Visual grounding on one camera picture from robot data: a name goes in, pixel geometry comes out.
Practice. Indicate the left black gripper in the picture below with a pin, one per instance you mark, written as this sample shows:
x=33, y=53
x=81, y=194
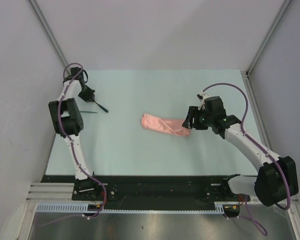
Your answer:
x=90, y=97

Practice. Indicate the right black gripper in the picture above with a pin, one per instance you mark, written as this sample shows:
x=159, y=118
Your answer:
x=194, y=112

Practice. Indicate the pink satin napkin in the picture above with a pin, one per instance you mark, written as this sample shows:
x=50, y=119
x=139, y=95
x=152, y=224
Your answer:
x=167, y=126

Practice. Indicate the gold spoon teal handle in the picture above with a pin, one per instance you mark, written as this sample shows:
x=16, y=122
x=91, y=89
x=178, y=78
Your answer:
x=100, y=106

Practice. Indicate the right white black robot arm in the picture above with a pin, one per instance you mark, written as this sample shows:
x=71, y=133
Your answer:
x=276, y=178

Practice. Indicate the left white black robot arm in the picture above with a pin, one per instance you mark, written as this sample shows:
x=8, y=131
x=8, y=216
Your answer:
x=68, y=123

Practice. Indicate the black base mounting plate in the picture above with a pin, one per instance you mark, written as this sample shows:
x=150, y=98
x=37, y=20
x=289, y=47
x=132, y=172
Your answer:
x=215, y=180

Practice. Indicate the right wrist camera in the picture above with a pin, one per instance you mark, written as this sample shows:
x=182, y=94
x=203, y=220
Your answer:
x=202, y=97

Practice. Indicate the right aluminium table rail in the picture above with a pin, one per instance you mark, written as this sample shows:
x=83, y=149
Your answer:
x=256, y=110

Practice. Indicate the white slotted cable duct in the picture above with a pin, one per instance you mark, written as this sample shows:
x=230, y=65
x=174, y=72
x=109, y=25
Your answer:
x=91, y=208

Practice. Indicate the left aluminium frame post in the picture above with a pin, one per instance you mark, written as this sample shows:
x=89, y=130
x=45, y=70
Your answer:
x=45, y=26

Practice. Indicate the aluminium frame post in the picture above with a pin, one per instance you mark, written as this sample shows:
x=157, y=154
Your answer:
x=269, y=35
x=45, y=26

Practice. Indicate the front aluminium cross rail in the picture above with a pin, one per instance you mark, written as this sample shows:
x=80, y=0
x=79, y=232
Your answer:
x=50, y=191

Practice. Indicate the right aluminium frame post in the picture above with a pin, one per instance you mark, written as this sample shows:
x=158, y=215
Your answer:
x=269, y=35

